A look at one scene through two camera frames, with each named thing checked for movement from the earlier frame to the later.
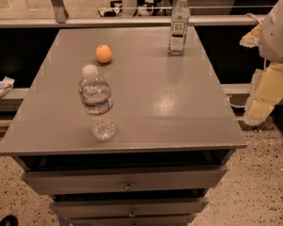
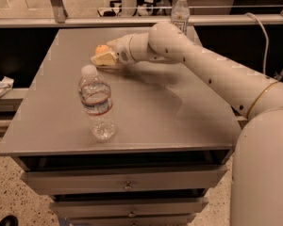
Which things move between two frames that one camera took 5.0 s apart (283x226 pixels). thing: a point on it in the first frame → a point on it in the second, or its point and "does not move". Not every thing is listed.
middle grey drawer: [129, 207] does not move
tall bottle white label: [179, 22] does not move
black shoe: [8, 220] does not move
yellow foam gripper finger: [252, 38] → [123, 51]
